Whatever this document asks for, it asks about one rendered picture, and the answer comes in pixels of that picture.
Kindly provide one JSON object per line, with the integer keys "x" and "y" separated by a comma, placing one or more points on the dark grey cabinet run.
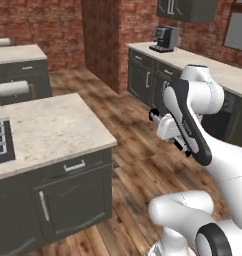
{"x": 13, "y": 73}

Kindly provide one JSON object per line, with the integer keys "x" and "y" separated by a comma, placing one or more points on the dark grey island drawer front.
{"x": 94, "y": 162}

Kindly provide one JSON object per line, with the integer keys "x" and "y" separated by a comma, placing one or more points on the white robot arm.
{"x": 226, "y": 166}

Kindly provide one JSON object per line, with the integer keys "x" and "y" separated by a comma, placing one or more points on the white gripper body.
{"x": 169, "y": 126}

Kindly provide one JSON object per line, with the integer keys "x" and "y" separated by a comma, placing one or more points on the dark grey wall cupboard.
{"x": 193, "y": 10}

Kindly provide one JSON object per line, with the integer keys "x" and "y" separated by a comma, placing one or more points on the black and silver coffee machine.
{"x": 165, "y": 37}

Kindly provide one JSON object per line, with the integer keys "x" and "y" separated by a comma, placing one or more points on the black hob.
{"x": 1, "y": 141}

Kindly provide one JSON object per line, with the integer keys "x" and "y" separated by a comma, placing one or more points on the dark grey counter drawer front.
{"x": 147, "y": 61}
{"x": 159, "y": 68}

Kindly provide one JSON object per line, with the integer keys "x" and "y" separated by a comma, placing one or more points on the white cushioned stool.
{"x": 13, "y": 88}
{"x": 1, "y": 42}

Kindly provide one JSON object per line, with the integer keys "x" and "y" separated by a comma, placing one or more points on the dark grey counter cupboard door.
{"x": 157, "y": 96}
{"x": 138, "y": 81}

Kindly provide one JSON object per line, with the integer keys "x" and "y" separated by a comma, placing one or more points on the dark grey plain island panel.
{"x": 13, "y": 216}

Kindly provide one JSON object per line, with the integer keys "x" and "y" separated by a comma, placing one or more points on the grey framed window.
{"x": 238, "y": 31}

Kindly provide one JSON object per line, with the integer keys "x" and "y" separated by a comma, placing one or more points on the dark grey island cupboard door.
{"x": 81, "y": 203}

